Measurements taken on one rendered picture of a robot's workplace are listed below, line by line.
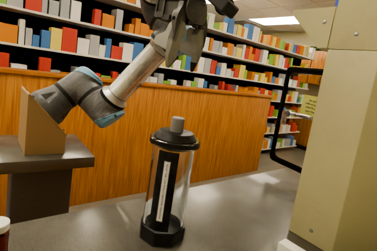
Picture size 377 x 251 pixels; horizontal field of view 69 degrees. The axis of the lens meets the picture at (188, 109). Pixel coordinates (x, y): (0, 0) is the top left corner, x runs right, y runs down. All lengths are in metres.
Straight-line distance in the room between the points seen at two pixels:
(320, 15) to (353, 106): 0.23
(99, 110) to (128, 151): 1.65
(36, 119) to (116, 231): 0.55
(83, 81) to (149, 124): 1.68
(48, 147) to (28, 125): 0.10
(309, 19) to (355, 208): 0.46
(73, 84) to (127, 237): 0.66
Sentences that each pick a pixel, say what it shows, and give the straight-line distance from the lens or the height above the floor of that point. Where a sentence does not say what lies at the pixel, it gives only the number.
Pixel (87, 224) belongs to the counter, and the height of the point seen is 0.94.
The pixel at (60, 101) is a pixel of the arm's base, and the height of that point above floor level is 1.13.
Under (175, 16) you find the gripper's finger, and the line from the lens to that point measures 0.53.
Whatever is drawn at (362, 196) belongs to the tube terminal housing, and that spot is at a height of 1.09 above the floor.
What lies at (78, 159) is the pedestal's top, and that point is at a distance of 1.08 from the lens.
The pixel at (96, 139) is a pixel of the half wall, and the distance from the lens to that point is 2.54.
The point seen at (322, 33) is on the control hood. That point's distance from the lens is 0.76.
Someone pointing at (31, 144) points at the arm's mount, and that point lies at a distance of 1.09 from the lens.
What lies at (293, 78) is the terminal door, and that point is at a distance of 1.18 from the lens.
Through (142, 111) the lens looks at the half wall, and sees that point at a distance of 2.67.
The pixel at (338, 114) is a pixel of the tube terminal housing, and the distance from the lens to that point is 0.72.
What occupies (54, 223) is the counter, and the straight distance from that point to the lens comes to 0.71.
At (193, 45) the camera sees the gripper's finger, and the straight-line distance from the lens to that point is 0.60.
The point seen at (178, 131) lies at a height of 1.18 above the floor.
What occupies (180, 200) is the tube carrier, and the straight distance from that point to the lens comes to 0.60.
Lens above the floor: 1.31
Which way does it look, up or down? 8 degrees down
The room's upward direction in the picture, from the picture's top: 9 degrees clockwise
